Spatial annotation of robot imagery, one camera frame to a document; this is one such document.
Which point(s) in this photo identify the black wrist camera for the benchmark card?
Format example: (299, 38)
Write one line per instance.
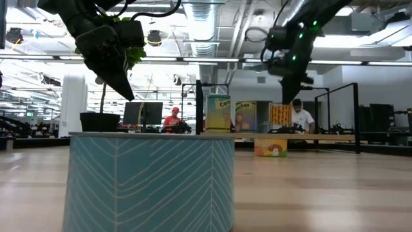
(128, 33)
(277, 37)

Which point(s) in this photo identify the thin black metal cell frame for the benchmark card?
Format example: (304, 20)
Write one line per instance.
(190, 84)
(322, 88)

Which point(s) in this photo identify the tall yellow orange striped can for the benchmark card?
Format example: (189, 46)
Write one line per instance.
(280, 114)

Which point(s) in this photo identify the low mushroom can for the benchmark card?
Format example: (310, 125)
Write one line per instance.
(270, 148)

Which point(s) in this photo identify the black dome ceiling fixture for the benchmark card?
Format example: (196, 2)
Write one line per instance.
(154, 38)
(14, 34)

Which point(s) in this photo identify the large round silver duct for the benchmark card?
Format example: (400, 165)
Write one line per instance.
(201, 29)

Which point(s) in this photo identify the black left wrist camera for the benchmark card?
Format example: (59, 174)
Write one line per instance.
(128, 33)

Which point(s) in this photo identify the green plant in black pot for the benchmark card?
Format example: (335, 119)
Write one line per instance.
(99, 121)

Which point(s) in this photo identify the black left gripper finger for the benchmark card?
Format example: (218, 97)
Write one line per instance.
(129, 79)
(109, 72)

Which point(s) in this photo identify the grey wall air vent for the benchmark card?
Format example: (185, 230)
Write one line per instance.
(261, 80)

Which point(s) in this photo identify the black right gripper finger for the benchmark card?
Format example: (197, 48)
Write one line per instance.
(289, 88)
(301, 86)

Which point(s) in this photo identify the tall peaches can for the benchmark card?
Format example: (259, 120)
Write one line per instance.
(245, 117)

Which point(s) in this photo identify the neighbour cell black robot arm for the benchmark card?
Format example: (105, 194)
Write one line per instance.
(283, 130)
(338, 128)

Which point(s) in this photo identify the large tilted monitor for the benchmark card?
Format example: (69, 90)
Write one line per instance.
(2, 22)

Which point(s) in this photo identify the person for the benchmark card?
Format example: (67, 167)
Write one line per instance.
(304, 119)
(172, 120)

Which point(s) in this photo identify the green exit sign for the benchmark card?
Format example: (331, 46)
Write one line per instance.
(29, 114)

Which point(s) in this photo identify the wooden shelf black metal frame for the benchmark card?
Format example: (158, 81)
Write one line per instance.
(322, 137)

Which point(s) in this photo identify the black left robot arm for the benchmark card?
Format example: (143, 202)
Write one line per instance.
(71, 13)

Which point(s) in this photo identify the low teal can white lines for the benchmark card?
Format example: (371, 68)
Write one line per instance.
(148, 180)

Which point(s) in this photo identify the tall carrots can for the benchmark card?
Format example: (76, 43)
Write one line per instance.
(218, 116)

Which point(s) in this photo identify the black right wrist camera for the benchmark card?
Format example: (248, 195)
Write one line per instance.
(277, 37)

